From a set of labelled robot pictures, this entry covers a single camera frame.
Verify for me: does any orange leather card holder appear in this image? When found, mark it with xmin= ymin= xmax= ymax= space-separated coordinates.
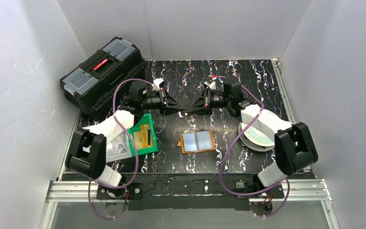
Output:
xmin=177 ymin=130 xmax=216 ymax=154

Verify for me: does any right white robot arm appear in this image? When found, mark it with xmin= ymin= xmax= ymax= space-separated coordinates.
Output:
xmin=185 ymin=76 xmax=318 ymax=196

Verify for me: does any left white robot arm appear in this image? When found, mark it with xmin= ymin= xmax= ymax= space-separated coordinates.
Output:
xmin=65 ymin=78 xmax=183 ymax=189

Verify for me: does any gold card in bin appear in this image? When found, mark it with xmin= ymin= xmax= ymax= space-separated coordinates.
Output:
xmin=133 ymin=124 xmax=154 ymax=149

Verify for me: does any white filament spool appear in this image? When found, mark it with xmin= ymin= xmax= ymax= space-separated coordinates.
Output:
xmin=240 ymin=126 xmax=275 ymax=152

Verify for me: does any black plastic toolbox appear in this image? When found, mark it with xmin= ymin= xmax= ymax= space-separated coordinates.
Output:
xmin=59 ymin=37 xmax=145 ymax=119

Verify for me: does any white foam tray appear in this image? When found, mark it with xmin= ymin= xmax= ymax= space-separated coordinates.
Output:
xmin=83 ymin=125 xmax=132 ymax=163

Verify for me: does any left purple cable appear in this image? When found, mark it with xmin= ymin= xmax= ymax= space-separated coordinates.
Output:
xmin=88 ymin=78 xmax=153 ymax=220

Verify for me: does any purple cable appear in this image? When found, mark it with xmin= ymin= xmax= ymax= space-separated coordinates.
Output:
xmin=216 ymin=75 xmax=290 ymax=219
xmin=88 ymin=78 xmax=153 ymax=220

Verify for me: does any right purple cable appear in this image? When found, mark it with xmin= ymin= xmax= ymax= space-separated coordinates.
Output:
xmin=216 ymin=75 xmax=290 ymax=219

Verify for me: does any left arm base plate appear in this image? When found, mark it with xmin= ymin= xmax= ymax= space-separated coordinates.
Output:
xmin=96 ymin=183 xmax=143 ymax=200

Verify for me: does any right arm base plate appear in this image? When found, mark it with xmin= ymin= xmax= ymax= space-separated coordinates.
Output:
xmin=235 ymin=180 xmax=285 ymax=200

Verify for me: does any aluminium frame rail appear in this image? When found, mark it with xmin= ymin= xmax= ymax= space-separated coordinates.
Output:
xmin=41 ymin=174 xmax=339 ymax=229

